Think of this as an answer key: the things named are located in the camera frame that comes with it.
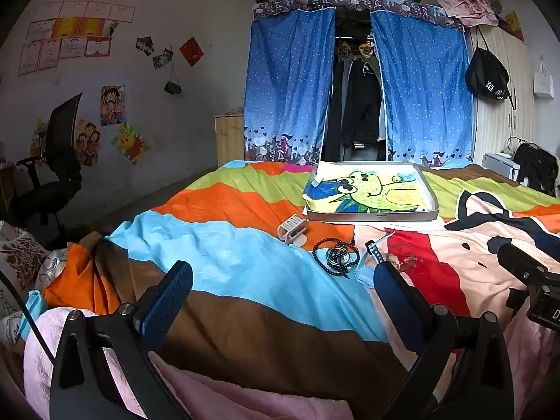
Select black clothes heap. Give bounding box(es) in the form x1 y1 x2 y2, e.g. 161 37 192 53
513 142 560 197

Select cartoon poster behind chair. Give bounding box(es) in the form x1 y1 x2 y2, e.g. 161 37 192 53
30 118 50 158

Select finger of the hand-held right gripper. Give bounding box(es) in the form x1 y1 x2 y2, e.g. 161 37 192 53
497 242 548 288
505 286 530 316

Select black drawstring bag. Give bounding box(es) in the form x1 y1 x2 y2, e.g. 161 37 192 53
464 46 516 110

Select white paper bag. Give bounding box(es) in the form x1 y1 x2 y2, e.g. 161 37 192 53
533 55 555 99

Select patterned wardrobe valance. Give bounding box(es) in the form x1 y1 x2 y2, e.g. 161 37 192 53
251 0 464 31

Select red and gold bracelet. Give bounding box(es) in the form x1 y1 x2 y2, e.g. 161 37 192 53
387 243 421 272

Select cartoon family poster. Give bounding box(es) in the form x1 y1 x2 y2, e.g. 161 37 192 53
74 118 102 167

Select black bead bracelet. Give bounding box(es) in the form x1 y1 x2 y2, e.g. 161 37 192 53
312 238 360 277

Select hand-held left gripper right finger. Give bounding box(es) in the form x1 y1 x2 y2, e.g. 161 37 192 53
373 261 515 420

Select white plastic clip holder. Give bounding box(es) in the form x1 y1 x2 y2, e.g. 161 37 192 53
277 213 309 246

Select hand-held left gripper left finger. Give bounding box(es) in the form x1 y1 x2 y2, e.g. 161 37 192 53
49 261 194 420

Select black cable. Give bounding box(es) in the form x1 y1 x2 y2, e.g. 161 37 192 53
0 267 57 366

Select colourful striped bed blanket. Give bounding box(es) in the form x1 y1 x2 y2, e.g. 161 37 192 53
44 160 560 420

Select silver metal tray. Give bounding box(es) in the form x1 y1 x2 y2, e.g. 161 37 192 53
303 160 439 225

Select light blue strap watch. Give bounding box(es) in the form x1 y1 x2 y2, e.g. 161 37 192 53
353 230 395 288

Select white storage box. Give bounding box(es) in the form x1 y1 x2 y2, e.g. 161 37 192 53
481 152 521 180

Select brown patterned pillow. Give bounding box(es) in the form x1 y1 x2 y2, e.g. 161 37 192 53
0 221 68 346

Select pink fleece blanket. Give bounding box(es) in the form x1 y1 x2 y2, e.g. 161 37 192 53
22 306 560 420

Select pink clothes pile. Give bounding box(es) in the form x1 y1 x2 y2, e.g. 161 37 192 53
436 0 499 27

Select wooden cabinet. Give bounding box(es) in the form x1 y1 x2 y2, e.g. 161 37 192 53
213 113 245 168

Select hanging dark clothes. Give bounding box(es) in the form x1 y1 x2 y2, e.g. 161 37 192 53
326 30 388 162

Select blue dotted curtain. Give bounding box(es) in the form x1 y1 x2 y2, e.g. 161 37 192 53
243 6 337 163
370 9 475 168

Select group of wall certificates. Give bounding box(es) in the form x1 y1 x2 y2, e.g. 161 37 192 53
17 1 135 77

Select dark shiny bracelet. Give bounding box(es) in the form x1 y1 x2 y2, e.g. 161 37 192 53
326 247 360 268

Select anime character poster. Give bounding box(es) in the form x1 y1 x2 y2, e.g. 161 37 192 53
100 86 126 127

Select red diamond paper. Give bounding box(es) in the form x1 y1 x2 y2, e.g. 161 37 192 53
179 36 204 67

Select black office chair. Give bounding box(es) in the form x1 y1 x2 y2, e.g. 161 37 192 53
15 93 84 246

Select yellow bear poster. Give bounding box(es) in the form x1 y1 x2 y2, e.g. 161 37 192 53
111 122 152 166

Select light wooden wardrobe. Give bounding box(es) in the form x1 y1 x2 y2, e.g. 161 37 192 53
466 22 537 171

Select cartoon drawing paper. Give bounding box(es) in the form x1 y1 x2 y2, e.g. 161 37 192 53
304 163 434 215

